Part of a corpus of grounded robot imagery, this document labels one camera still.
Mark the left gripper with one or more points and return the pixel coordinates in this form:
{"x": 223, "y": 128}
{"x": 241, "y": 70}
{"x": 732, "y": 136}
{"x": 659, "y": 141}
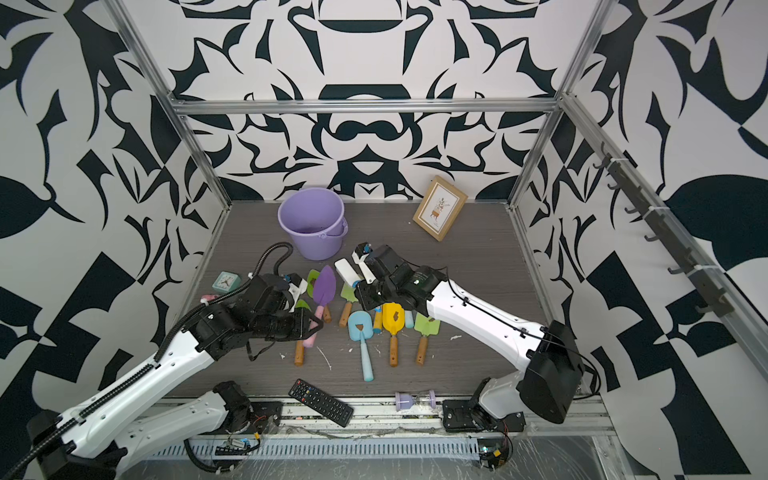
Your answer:
{"x": 303, "y": 325}

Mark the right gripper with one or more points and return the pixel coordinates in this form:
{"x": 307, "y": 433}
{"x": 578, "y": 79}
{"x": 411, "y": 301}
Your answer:
{"x": 364, "y": 301}

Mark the purple trowel pink handle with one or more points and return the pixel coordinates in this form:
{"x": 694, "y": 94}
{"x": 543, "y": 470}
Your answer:
{"x": 324, "y": 293}

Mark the white blue cleaning brush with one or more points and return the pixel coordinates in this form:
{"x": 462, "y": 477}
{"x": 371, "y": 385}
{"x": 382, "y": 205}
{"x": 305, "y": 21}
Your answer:
{"x": 347, "y": 272}

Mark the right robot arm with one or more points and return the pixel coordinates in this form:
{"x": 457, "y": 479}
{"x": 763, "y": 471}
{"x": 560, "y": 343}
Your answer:
{"x": 548, "y": 366}

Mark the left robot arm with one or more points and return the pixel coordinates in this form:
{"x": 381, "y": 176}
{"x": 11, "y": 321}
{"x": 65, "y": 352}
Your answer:
{"x": 105, "y": 435}

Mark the light blue pointed trowel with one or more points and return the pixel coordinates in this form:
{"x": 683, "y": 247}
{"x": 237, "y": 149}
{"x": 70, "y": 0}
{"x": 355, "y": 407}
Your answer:
{"x": 409, "y": 319}

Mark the yellow scoop trowel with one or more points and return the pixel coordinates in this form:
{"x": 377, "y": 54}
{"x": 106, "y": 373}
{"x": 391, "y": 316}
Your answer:
{"x": 393, "y": 323}

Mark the green pointed trowel front row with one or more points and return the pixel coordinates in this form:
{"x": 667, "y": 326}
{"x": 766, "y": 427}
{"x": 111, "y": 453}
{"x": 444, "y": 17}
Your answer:
{"x": 299, "y": 348}

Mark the green pointed trowel row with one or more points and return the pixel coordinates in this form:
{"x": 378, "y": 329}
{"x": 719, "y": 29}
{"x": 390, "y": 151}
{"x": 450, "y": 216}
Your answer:
{"x": 299, "y": 348}
{"x": 311, "y": 279}

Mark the light green small trowel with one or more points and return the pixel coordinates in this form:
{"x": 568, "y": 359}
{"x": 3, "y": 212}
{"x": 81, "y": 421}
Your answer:
{"x": 426, "y": 326}

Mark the light blue scoop trowel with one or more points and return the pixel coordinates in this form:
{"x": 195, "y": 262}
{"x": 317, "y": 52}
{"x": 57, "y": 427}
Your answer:
{"x": 360, "y": 328}

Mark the light green square trowel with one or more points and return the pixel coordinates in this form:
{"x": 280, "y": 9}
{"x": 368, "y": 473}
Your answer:
{"x": 348, "y": 294}

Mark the green pointed trowel back row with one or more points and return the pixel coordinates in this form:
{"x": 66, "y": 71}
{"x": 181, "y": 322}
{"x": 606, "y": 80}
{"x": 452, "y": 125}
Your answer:
{"x": 311, "y": 279}

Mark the purple plastic bucket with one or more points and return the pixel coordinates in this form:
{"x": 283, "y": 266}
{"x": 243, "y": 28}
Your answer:
{"x": 314, "y": 218}

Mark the black remote control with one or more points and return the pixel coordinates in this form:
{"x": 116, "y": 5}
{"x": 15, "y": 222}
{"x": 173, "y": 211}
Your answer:
{"x": 328, "y": 406}

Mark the small teal alarm clock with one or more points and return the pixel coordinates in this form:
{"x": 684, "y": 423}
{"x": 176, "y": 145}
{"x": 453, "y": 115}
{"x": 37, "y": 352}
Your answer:
{"x": 226, "y": 282}

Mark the purple sand timer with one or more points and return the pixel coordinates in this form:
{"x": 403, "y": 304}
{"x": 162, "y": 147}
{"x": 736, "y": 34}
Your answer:
{"x": 405, "y": 401}

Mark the green trowel yellow handle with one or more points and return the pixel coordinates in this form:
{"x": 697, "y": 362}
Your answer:
{"x": 378, "y": 320}

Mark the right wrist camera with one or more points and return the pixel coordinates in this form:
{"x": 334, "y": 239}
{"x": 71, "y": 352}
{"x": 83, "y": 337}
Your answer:
{"x": 359, "y": 255}

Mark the wooden picture frame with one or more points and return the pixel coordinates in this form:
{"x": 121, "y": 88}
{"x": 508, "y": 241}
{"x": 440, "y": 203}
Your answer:
{"x": 439, "y": 208}

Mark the wall hook rail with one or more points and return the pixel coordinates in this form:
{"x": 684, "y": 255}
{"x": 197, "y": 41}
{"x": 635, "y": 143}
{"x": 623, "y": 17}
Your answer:
{"x": 690, "y": 260}

